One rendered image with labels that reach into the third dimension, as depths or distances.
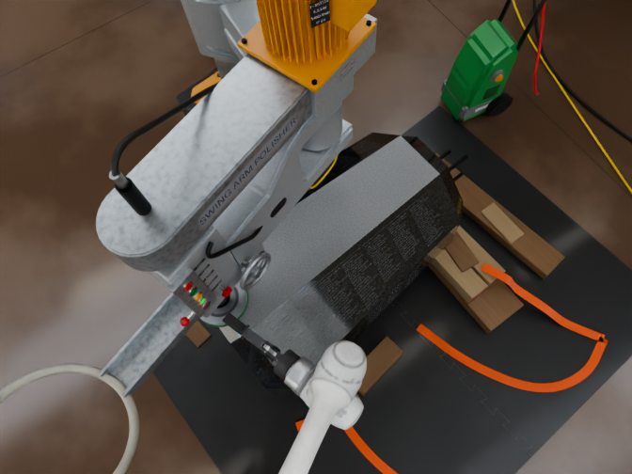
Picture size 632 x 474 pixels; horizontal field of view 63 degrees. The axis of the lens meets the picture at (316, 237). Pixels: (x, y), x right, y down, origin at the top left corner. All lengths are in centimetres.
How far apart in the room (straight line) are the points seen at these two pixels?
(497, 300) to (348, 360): 187
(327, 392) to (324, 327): 102
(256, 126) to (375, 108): 221
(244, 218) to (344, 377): 64
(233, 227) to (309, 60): 54
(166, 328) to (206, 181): 72
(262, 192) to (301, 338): 78
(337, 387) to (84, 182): 276
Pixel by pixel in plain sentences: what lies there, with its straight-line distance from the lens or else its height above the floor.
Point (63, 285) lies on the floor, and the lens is 343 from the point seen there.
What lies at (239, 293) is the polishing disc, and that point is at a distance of 207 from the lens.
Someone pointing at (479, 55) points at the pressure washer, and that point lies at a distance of 324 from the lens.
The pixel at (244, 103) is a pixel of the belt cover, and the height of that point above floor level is 172.
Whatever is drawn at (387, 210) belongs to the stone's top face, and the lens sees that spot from 222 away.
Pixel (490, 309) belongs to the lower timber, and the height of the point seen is 9.
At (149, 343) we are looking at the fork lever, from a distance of 191.
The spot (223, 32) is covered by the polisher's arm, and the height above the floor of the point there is 137.
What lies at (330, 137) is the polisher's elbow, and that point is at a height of 134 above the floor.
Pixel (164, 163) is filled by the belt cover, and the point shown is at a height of 172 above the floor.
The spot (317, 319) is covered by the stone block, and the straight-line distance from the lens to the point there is 218.
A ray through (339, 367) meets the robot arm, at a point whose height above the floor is 168.
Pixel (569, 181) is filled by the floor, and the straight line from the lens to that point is 351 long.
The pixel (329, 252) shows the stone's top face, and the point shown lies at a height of 85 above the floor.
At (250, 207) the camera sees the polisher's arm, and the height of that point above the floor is 142.
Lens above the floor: 285
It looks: 67 degrees down
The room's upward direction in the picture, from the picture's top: 9 degrees counter-clockwise
